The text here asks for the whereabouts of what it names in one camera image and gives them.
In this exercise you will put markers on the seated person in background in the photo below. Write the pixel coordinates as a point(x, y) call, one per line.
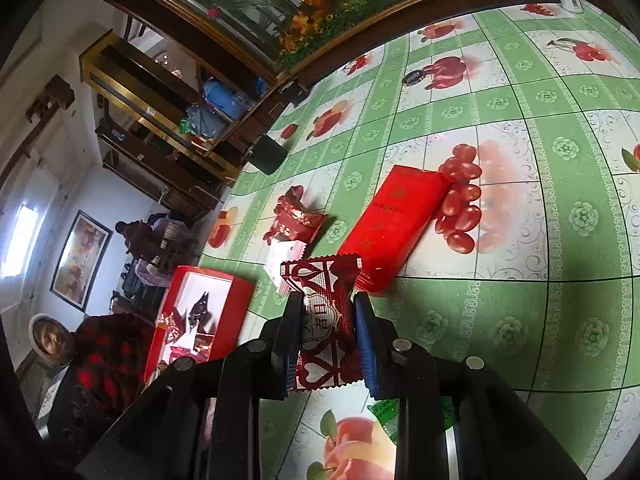
point(158, 246)

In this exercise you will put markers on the framed wall picture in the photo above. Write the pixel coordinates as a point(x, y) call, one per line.
point(79, 261)

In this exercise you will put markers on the crumpled red wrapper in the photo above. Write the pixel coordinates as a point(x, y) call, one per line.
point(293, 222)

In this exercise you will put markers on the red white hearts packet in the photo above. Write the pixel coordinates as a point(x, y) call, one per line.
point(329, 355)

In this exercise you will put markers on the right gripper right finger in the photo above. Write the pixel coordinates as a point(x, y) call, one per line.
point(375, 337)

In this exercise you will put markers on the small dark jar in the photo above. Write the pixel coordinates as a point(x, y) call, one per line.
point(293, 92)

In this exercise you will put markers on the black round container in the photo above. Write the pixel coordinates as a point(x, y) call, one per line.
point(266, 154)

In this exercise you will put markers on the large flat red packet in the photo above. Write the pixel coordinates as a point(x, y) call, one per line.
point(393, 223)

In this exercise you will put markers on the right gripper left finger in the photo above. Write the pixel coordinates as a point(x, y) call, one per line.
point(283, 338)

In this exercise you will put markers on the green snack packet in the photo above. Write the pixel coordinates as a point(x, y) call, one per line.
point(387, 414)

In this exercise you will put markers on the red gift box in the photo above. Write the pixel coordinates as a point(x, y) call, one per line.
point(228, 301)

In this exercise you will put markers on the small black packet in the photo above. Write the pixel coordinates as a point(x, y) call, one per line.
point(199, 315)

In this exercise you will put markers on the person in red plaid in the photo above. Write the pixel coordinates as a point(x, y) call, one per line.
point(104, 361)

